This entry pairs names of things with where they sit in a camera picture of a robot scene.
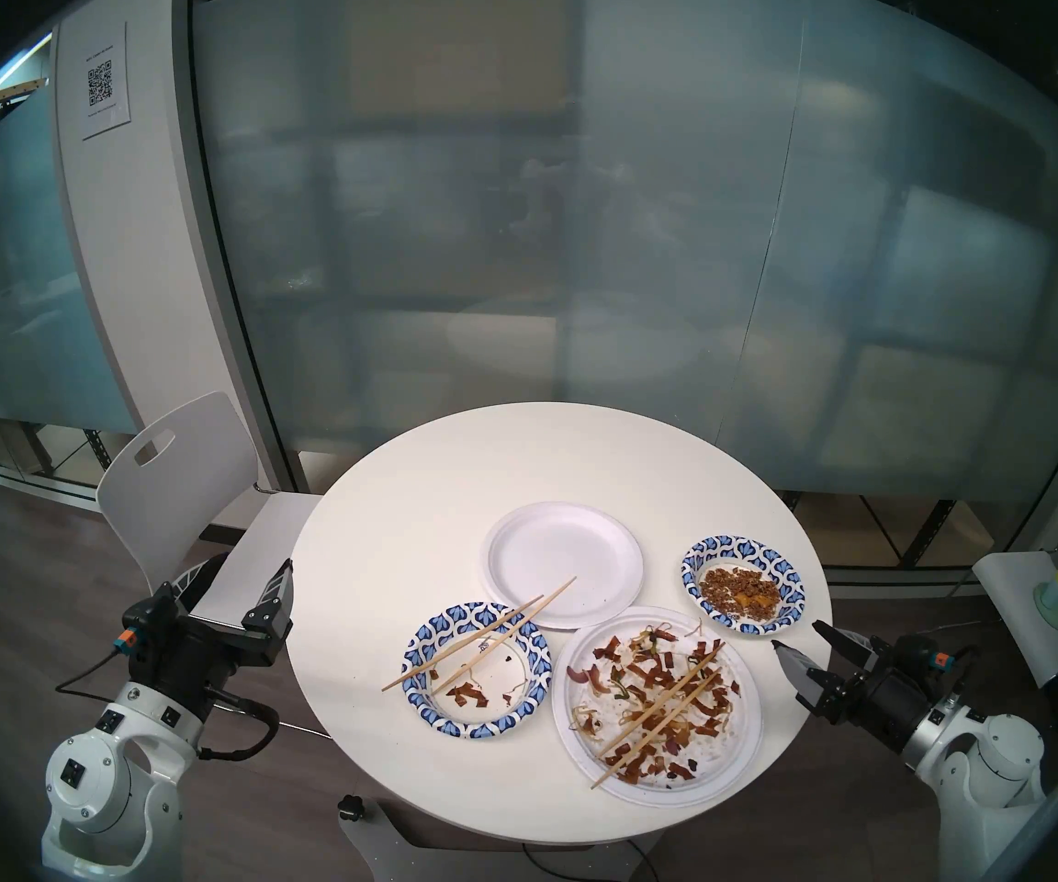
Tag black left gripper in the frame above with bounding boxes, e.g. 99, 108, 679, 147
120, 554, 296, 720

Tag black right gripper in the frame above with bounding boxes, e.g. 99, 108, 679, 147
772, 621, 952, 752

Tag small white foam plate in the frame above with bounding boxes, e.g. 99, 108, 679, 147
481, 502, 645, 630

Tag small blue patterned paper bowl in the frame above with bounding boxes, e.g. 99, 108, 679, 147
681, 535, 805, 638

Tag minced brown food leftovers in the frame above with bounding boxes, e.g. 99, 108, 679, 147
700, 566, 782, 619

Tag large white foam plate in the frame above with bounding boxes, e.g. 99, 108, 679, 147
552, 606, 764, 808

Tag black metal shelf brace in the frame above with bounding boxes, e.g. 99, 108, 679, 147
896, 499, 957, 567

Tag white chair holding bottle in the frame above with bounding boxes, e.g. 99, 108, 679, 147
972, 548, 1058, 743

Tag brown food scraps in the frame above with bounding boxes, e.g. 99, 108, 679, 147
445, 678, 530, 709

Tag large blue patterned paper bowl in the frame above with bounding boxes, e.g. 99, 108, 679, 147
402, 601, 553, 740

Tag QR code paper sign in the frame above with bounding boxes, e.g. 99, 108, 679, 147
79, 21, 132, 141

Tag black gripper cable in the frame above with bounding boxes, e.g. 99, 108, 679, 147
198, 687, 284, 762
55, 646, 126, 699
938, 646, 982, 697

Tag white chair with handle hole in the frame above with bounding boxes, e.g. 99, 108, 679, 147
96, 391, 323, 628

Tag black floor cable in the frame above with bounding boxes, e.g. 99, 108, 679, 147
522, 842, 660, 882

